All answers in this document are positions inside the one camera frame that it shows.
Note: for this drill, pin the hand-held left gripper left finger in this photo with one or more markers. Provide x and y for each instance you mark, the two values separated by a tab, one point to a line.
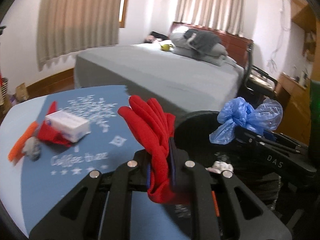
138	172

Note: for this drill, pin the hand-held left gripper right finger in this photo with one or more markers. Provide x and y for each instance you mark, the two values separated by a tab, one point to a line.
173	165

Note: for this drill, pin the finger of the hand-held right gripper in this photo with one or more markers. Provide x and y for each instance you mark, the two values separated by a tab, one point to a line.
260	142
269	133

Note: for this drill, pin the blue plastic bag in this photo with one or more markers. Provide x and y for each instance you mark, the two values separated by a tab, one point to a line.
240	115

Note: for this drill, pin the red glove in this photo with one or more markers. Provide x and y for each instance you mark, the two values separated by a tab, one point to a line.
155	135
48	133

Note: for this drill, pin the black lined waste bin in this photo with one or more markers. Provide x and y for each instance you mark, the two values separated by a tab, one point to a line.
195	135

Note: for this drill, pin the wooden desk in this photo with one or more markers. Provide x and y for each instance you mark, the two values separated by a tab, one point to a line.
295	105

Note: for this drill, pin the crumpled silver paper ball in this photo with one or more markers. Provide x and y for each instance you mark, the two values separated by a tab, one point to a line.
221	166

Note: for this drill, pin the black office chair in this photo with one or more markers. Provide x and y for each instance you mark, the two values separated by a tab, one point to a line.
260	82

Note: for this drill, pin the blue printed tablecloth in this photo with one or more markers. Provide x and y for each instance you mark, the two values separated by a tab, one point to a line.
87	155

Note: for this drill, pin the small white carton box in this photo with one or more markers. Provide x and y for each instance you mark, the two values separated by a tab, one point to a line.
67	126

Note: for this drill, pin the red wooden headboard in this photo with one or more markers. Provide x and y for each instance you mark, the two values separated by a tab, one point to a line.
237	47

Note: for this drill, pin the bed with grey sheet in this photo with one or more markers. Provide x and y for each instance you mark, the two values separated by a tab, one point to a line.
150	75

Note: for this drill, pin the folded grey quilt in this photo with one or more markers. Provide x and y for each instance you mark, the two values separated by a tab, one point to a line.
212	56

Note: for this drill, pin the crumpled white tissue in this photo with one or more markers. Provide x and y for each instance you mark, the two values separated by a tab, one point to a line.
32	146

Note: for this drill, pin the dark grey clothing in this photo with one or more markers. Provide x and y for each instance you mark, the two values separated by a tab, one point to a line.
205	40

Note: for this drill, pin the yellow plush toy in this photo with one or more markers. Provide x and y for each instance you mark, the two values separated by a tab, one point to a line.
166	47

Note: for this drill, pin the orange mesh cloth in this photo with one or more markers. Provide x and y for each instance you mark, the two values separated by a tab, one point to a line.
22	140

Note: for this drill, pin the pink soft item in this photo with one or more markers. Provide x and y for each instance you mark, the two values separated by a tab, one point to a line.
149	39

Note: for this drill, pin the black bag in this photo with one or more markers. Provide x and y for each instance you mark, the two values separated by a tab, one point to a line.
160	35

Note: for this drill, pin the brown paper bag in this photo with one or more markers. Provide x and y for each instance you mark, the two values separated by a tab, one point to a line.
22	92

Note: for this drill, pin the narrow beige curtain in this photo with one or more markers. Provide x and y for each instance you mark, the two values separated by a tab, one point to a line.
212	2

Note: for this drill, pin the purple item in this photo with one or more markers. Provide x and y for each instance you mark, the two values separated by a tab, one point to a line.
13	99

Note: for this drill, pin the striped bag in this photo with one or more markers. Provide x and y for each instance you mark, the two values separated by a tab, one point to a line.
3	91

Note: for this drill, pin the wide beige curtain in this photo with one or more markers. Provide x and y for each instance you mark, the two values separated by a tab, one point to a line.
80	17

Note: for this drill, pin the wooden wall cabinet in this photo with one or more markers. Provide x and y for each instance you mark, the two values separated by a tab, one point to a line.
302	10

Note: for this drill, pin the wooden window frame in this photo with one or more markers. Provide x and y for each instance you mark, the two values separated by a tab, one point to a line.
124	5

